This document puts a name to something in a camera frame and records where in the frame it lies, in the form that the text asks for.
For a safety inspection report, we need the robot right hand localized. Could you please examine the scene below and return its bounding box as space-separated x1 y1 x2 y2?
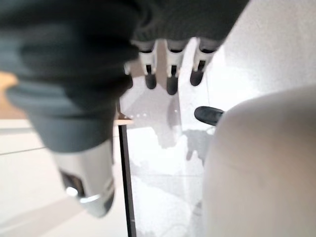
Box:
0 0 250 219

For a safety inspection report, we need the light wooden table top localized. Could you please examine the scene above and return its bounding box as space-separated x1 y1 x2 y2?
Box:
115 112 135 125

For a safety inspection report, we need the black table leg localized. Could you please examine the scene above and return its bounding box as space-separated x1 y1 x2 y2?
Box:
115 98 137 237

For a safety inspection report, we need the dark robot foot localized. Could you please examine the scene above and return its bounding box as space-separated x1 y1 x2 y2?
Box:
194 106 225 126

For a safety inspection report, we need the silver robot leg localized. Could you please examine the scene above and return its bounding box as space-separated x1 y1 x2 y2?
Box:
201 85 316 237

